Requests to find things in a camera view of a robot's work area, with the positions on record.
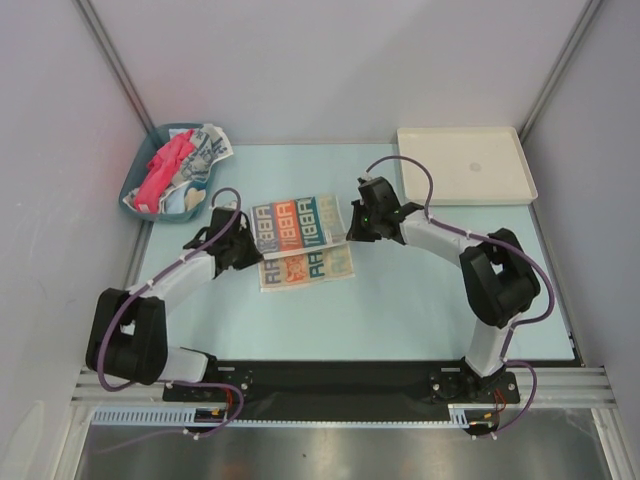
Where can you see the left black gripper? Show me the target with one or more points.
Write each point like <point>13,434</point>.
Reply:
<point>253,255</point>

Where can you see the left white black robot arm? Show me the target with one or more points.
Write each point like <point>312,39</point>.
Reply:
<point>129,340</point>

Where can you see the aluminium frame rail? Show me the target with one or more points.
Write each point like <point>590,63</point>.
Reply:
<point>570,388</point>

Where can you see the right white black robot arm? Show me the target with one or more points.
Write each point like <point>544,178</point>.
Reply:
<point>500,284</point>

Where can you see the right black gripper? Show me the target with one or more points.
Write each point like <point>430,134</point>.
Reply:
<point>364,226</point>

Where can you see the cream plastic tray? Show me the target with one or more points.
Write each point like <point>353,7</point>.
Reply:
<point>469,166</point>

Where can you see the light blue towel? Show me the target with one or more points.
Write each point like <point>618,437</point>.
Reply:
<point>174,196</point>

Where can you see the striped rabbit text towel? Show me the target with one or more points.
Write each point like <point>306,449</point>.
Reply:
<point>302,241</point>

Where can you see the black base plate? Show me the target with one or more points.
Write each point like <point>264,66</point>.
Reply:
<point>357,386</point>

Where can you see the pink red towel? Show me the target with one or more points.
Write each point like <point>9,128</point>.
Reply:
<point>162,167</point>

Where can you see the white blue patterned towel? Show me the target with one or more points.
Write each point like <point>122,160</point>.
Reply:
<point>211,146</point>

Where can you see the white slotted cable duct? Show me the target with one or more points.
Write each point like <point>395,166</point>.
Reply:
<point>438,416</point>

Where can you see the teal plastic basket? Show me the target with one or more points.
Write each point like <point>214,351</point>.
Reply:
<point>139,170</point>

